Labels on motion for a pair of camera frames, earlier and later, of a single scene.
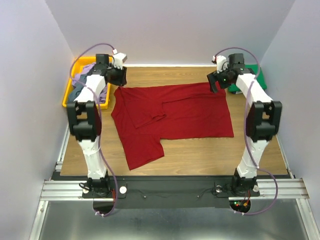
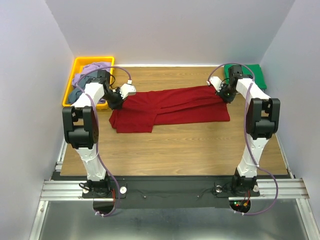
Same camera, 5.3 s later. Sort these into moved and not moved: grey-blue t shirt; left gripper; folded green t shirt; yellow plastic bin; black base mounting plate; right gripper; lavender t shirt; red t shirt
Moved: right gripper; left gripper; red t shirt
Not moved: yellow plastic bin; black base mounting plate; folded green t shirt; grey-blue t shirt; lavender t shirt
